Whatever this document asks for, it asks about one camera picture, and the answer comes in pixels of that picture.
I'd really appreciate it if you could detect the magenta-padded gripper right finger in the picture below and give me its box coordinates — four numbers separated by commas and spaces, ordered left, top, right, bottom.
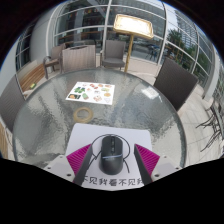
133, 143, 183, 187

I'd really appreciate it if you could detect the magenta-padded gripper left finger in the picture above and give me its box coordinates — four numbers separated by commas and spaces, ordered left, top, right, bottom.
43, 143, 95, 187

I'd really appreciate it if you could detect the black computer mouse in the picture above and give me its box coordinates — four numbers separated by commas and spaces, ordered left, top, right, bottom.
100, 134, 124, 175

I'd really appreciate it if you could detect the white printed mouse pad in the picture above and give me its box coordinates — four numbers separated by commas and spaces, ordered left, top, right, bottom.
64, 123, 154, 192

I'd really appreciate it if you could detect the laminated picture menu sheet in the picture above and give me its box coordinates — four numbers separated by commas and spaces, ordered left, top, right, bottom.
65, 81, 116, 106

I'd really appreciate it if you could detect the wooden slat bench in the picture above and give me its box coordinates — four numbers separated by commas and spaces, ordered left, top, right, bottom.
0, 121, 9, 160
17, 62, 47, 94

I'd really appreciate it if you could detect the green metal table set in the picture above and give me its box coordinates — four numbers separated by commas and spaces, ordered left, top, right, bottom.
195, 96, 224, 153

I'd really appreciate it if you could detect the grey wicker chair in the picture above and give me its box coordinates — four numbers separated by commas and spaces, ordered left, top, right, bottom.
153, 57, 199, 113
99, 39, 128, 70
59, 44, 98, 74
0, 73, 28, 134

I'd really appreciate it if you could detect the grey wicker armchair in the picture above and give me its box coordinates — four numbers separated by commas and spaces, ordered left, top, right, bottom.
42, 43, 67, 80

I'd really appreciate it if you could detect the gold menu sign stand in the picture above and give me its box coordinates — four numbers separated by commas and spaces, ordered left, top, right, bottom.
112, 13, 155, 73

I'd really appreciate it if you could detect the brass table hole ring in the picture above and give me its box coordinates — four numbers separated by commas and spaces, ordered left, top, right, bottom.
72, 106, 94, 124

